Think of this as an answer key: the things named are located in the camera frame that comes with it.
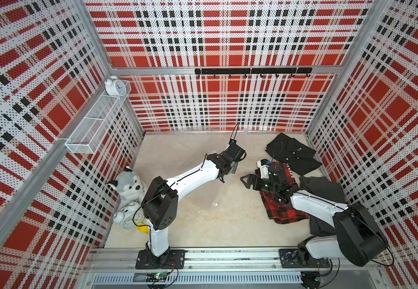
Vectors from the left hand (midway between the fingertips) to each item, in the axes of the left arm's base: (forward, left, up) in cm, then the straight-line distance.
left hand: (229, 160), depth 88 cm
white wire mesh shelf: (+16, +74, +5) cm, 76 cm away
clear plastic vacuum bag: (-10, -2, +20) cm, 23 cm away
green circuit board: (-46, +28, -12) cm, 55 cm away
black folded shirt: (+14, -42, -14) cm, 47 cm away
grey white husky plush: (-16, +44, +3) cm, 46 cm away
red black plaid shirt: (-22, -25, -11) cm, 35 cm away
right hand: (-8, -10, -5) cm, 13 cm away
